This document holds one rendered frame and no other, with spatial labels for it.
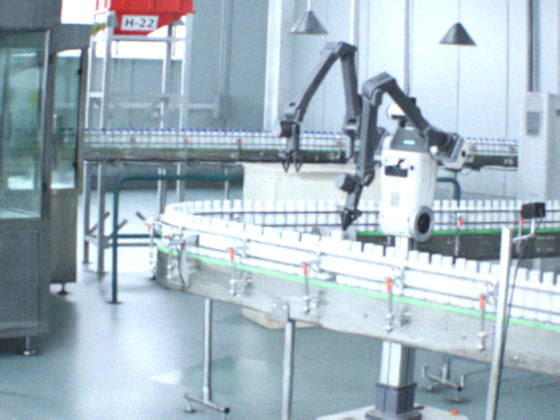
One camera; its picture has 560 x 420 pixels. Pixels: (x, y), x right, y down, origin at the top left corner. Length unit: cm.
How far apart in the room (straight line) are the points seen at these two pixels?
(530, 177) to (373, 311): 631
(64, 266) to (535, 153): 429
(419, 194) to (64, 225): 507
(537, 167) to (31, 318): 507
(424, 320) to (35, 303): 371
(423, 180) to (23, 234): 307
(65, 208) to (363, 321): 553
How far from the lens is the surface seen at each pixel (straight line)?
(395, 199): 519
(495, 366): 347
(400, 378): 532
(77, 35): 970
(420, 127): 494
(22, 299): 743
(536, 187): 1057
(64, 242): 977
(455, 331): 419
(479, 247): 681
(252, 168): 899
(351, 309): 454
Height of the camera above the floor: 172
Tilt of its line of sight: 5 degrees down
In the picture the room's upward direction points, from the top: 2 degrees clockwise
